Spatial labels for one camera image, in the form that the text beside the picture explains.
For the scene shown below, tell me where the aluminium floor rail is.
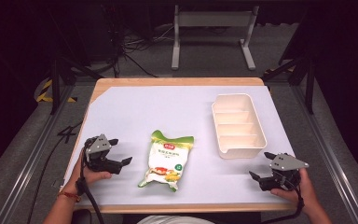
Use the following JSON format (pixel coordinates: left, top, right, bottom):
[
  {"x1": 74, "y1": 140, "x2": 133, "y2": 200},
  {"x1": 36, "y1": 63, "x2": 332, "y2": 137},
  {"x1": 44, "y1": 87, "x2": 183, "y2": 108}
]
[
  {"x1": 0, "y1": 84, "x2": 76, "y2": 224},
  {"x1": 291, "y1": 84, "x2": 358, "y2": 224}
]

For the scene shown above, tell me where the red bracelet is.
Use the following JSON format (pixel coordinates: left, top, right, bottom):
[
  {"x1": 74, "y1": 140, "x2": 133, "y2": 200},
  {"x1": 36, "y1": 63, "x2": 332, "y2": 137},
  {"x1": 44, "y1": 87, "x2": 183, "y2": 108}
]
[{"x1": 57, "y1": 191, "x2": 82, "y2": 203}]

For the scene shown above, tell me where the white divided plastic box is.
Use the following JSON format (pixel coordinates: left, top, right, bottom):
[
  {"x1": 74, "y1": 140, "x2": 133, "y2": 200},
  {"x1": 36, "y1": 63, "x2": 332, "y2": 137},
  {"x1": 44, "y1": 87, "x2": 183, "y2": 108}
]
[{"x1": 211, "y1": 92, "x2": 268, "y2": 160}]

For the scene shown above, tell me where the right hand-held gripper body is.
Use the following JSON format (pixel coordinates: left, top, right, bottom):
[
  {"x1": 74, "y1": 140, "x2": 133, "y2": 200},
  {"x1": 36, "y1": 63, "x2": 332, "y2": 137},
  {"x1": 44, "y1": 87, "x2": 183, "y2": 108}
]
[{"x1": 258, "y1": 152, "x2": 310, "y2": 192}]

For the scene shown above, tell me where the black metal stand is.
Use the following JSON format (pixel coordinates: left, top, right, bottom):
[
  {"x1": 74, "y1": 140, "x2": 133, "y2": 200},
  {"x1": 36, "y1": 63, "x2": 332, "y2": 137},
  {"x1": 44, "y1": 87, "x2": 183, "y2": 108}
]
[
  {"x1": 261, "y1": 54, "x2": 317, "y2": 116},
  {"x1": 48, "y1": 50, "x2": 104, "y2": 116}
]

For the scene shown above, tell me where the person's left hand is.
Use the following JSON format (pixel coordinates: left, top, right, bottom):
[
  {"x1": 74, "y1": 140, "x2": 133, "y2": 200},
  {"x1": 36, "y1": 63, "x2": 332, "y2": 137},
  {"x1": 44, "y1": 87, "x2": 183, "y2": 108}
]
[{"x1": 62, "y1": 152, "x2": 113, "y2": 196}]

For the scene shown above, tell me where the white table mat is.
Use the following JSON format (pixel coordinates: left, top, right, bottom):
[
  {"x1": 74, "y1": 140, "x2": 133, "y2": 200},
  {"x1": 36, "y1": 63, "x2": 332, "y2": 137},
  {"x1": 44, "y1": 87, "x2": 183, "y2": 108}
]
[{"x1": 64, "y1": 85, "x2": 296, "y2": 206}]

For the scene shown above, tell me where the thin black floor cable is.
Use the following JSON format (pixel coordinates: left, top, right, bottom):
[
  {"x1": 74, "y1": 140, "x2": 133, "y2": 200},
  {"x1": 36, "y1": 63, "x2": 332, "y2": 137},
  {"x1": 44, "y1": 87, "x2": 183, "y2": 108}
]
[{"x1": 27, "y1": 120, "x2": 84, "y2": 224}]

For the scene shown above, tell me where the bundle of black floor cables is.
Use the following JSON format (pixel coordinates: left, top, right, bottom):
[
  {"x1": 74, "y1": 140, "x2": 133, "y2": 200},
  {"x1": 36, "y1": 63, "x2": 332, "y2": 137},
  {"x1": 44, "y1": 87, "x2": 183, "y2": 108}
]
[{"x1": 103, "y1": 4, "x2": 175, "y2": 78}]

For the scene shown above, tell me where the person's right hand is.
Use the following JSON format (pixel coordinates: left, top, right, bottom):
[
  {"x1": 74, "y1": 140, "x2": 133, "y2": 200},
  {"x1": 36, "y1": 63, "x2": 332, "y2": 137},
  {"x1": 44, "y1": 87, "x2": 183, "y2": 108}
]
[{"x1": 269, "y1": 167, "x2": 321, "y2": 217}]

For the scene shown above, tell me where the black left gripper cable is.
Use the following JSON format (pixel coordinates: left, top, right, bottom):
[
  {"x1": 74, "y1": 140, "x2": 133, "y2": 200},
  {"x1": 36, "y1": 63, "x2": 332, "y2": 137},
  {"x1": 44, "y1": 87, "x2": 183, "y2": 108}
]
[{"x1": 75, "y1": 145, "x2": 106, "y2": 224}]

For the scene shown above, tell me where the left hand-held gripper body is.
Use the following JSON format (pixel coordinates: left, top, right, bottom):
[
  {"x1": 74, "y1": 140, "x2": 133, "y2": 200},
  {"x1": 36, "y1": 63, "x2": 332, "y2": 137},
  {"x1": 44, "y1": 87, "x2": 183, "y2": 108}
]
[{"x1": 83, "y1": 133, "x2": 124, "y2": 175}]

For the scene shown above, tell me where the person's light clothing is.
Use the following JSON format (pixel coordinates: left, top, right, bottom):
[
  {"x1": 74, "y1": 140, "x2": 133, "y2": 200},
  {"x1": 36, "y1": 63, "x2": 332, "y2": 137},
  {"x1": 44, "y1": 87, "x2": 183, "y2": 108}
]
[{"x1": 136, "y1": 215, "x2": 216, "y2": 224}]

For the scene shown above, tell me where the green and white snack bag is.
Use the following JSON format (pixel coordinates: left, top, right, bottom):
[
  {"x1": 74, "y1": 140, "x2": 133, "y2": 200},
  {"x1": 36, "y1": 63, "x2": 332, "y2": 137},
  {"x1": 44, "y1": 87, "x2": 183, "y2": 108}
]
[{"x1": 137, "y1": 129, "x2": 196, "y2": 193}]

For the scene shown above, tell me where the white metal stand frame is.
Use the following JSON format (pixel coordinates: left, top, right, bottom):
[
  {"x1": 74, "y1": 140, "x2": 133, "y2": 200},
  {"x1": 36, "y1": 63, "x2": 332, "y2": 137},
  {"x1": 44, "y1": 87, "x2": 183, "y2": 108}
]
[{"x1": 171, "y1": 4, "x2": 260, "y2": 72}]

